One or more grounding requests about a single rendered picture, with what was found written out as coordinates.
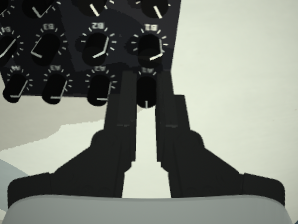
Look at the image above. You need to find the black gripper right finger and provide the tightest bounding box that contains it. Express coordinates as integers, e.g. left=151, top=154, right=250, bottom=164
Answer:
left=155, top=71, right=285, bottom=207

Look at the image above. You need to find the black knob box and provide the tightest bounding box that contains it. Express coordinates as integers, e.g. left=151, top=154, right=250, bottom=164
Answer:
left=0, top=0, right=181, bottom=109

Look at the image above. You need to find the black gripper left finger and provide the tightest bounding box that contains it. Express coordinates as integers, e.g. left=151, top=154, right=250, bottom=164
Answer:
left=7, top=71, right=137, bottom=209

